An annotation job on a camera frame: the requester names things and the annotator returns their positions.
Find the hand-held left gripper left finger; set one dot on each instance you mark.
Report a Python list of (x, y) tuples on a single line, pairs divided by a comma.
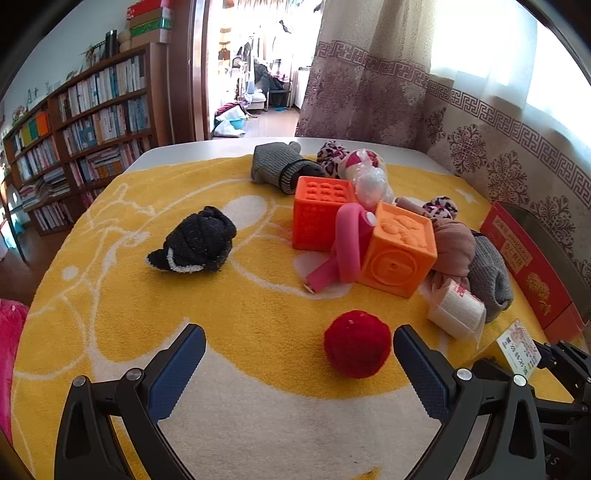
[(178, 369)]

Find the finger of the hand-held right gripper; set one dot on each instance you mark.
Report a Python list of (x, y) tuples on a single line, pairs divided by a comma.
[(565, 364), (491, 368)]

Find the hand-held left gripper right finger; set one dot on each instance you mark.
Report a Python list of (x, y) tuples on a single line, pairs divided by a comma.
[(420, 374)]

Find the small printed card packet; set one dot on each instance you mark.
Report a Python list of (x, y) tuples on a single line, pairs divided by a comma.
[(517, 348)]

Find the red yarn ball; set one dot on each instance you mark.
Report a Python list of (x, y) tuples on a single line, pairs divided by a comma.
[(355, 344)]

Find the plain grey sock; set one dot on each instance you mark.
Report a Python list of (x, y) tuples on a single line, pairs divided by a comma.
[(489, 277)]

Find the red cardboard box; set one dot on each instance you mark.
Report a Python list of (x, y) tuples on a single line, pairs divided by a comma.
[(526, 267)]

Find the light orange embossed toy cube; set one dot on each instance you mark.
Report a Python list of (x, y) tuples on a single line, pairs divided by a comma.
[(397, 263)]

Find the mauve stocking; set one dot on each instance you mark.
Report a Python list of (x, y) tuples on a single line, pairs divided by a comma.
[(455, 249)]

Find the black sock ball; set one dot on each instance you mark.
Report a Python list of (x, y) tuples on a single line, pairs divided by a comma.
[(198, 240)]

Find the pink foam tube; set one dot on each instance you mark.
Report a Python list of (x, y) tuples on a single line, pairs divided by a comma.
[(351, 240)]

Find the leopard print pouch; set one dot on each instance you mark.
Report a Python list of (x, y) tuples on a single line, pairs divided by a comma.
[(438, 207)]

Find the red-orange bumpy toy cube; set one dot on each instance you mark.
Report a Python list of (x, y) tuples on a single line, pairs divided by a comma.
[(314, 217)]

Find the clear plastic bag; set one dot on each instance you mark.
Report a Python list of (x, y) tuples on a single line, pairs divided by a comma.
[(374, 187)]

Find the pink and cream sock roll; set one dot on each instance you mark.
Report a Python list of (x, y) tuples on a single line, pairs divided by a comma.
[(353, 161)]

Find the grey sock with striped cuff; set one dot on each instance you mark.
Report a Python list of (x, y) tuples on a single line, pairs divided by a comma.
[(272, 161)]

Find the leopard print sock roll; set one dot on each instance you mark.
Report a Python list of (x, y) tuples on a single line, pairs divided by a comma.
[(330, 154)]

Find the yellow and white towel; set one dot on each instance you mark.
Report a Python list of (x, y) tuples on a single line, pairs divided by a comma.
[(115, 277)]

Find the pink cloth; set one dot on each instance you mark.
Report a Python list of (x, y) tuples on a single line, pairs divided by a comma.
[(9, 360)]

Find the patterned sheer curtain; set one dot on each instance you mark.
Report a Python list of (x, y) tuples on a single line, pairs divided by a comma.
[(508, 138), (360, 69)]

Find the white bag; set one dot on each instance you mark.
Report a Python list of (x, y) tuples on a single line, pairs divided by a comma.
[(226, 129)]

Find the blue basin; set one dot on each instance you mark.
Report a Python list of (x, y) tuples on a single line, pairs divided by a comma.
[(234, 123)]

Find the rows of books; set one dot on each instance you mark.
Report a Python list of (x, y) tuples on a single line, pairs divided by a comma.
[(101, 120)]

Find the wooden bookshelf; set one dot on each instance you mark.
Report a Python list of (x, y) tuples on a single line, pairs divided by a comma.
[(157, 92)]

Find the brown carton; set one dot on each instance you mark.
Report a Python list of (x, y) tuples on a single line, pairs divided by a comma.
[(150, 40)]

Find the beige jar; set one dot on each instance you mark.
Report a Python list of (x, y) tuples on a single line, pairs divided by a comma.
[(124, 41)]

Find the black thermos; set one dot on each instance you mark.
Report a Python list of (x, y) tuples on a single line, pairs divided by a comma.
[(111, 44)]

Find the green box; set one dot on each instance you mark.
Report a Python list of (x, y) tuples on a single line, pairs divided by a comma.
[(150, 26)]

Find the wooden door frame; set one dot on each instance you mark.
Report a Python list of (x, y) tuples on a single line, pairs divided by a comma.
[(189, 69)]

